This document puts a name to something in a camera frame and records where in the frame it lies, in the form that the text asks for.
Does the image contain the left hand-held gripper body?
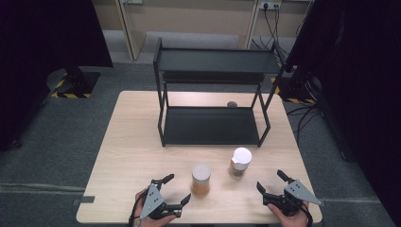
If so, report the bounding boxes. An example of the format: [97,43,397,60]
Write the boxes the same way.
[138,183,183,221]

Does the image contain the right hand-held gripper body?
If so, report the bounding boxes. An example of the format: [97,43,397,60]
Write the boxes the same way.
[262,179,323,218]

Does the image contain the orange powder spice jar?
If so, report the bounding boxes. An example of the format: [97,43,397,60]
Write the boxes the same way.
[190,163,212,198]

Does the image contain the brown powder jar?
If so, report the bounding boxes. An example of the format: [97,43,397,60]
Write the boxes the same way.
[228,147,253,181]

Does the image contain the black metal two-tier rack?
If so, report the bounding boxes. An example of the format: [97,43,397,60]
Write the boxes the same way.
[152,37,288,148]

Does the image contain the person's left hand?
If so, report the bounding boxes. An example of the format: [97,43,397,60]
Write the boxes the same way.
[133,187,178,227]

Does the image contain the person's right hand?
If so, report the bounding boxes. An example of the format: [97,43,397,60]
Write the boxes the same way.
[267,202,312,227]

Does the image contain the grey floor tape strip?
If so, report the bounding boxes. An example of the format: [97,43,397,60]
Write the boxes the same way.
[72,195,96,206]

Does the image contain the striped-edge black stand base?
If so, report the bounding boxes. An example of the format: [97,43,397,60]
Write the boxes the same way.
[270,66,318,105]
[50,67,101,99]

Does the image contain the dark curtain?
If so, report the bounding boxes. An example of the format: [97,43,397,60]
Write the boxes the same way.
[0,0,114,152]
[285,0,401,227]

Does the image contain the beige wooden panel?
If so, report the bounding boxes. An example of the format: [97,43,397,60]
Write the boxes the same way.
[113,0,149,61]

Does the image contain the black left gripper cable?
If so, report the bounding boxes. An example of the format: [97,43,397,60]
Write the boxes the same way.
[128,190,149,227]

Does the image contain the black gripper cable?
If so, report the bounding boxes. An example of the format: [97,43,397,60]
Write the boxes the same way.
[128,190,149,227]
[301,202,314,227]

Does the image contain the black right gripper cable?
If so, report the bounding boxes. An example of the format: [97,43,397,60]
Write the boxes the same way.
[301,202,314,227]

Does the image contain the black cables on floor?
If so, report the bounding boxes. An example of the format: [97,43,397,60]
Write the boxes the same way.
[285,103,323,144]

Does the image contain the black plugged-in power cables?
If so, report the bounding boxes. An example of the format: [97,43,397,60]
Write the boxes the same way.
[252,4,288,64]

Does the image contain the white wall power outlet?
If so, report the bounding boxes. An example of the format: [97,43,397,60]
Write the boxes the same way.
[258,0,283,10]

